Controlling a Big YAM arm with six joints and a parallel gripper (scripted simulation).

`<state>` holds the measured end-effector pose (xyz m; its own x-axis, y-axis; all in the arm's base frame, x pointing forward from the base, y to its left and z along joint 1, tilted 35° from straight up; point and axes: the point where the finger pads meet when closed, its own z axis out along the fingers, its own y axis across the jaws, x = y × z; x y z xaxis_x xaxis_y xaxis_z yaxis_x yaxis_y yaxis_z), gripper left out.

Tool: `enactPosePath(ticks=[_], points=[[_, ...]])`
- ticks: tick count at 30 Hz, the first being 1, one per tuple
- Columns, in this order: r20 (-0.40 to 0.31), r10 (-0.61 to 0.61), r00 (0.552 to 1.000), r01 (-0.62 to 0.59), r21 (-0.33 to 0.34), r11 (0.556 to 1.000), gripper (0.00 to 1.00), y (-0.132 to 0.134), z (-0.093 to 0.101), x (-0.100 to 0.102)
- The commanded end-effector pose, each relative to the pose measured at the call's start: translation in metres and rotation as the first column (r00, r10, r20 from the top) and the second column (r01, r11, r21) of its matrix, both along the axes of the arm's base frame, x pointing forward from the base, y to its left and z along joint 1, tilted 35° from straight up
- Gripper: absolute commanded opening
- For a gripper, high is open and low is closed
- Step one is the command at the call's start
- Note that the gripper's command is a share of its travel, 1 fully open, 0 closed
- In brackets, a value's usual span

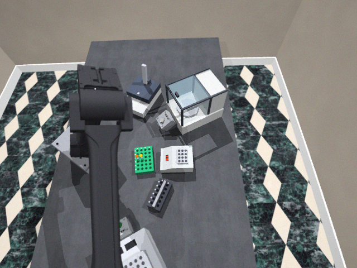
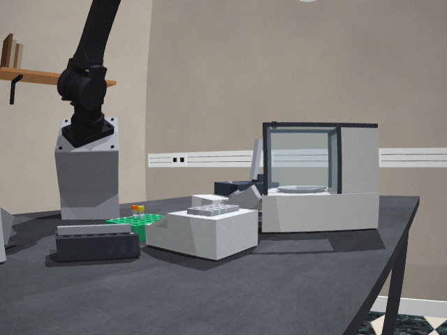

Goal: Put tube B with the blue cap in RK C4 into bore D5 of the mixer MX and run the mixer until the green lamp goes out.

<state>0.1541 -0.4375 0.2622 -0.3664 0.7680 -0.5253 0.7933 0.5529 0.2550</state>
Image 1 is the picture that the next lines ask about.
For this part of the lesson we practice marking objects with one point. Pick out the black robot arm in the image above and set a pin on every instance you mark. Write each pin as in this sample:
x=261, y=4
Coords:
x=100, y=142

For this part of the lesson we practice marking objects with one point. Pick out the green tube rack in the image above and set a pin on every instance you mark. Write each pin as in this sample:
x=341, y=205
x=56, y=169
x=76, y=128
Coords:
x=144, y=165

